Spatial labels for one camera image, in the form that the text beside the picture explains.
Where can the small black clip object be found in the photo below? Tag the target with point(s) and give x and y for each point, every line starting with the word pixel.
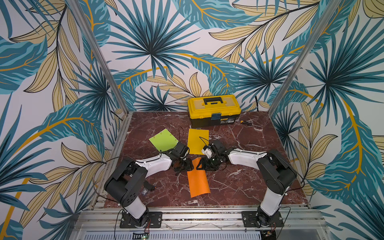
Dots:
pixel 147 187

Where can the green paper sheet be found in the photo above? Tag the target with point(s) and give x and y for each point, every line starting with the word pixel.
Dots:
pixel 164 141

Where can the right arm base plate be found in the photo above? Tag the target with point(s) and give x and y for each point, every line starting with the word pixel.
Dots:
pixel 258 219

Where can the small screwdriver yellow black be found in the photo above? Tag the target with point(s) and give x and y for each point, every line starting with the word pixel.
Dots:
pixel 246 123

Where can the aluminium corner post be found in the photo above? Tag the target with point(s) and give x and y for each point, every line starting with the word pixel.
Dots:
pixel 87 31
pixel 319 28

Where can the yellow black toolbox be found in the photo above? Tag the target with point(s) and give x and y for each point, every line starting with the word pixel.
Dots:
pixel 213 111

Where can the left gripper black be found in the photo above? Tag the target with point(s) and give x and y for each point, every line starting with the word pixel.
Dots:
pixel 189 166

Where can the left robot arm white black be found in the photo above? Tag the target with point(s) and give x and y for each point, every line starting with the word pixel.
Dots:
pixel 129 178

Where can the aluminium frame rail front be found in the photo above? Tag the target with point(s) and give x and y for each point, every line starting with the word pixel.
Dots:
pixel 297 222

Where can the right aluminium corner post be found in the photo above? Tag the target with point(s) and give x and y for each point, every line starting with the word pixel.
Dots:
pixel 319 28

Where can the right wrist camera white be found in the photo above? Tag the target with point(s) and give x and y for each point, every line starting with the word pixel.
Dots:
pixel 207 151

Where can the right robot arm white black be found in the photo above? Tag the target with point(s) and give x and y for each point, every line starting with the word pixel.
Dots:
pixel 277 173

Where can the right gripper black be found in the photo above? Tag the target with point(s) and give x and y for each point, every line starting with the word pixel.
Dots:
pixel 207 163

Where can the yellow paper sheet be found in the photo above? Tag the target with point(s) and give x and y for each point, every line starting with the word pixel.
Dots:
pixel 197 139

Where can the orange paper sheet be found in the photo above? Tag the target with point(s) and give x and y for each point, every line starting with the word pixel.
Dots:
pixel 198 181

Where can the left aluminium corner post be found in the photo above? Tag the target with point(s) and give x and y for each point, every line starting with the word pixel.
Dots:
pixel 87 31

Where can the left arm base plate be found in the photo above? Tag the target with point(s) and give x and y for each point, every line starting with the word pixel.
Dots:
pixel 152 220

